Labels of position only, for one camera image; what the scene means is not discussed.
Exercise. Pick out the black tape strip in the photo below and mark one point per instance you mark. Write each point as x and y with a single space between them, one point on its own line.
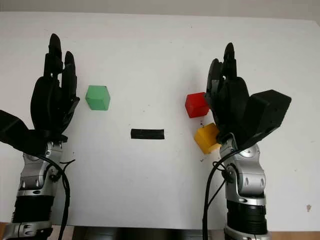
147 134

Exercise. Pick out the yellow wooden block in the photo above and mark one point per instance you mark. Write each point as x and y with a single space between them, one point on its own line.
206 138

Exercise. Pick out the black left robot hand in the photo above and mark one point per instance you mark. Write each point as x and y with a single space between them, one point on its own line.
47 100

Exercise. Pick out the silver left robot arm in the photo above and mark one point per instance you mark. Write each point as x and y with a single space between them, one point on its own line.
35 180

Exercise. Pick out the red wooden block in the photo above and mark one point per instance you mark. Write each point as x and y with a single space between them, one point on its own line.
196 105

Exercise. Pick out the green wooden block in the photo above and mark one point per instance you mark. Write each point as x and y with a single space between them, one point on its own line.
97 98

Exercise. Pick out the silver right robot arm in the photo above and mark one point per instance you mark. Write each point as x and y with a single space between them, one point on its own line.
250 185

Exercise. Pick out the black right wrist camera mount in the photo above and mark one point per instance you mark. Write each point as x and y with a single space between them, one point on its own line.
267 112

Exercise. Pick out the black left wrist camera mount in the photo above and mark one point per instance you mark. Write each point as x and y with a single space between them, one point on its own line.
17 132

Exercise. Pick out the dark robot torso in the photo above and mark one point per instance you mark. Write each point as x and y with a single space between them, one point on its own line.
150 233

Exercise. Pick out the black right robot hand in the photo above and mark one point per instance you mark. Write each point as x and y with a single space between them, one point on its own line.
232 105

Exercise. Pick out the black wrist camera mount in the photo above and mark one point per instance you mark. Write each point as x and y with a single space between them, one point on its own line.
267 112
17 132

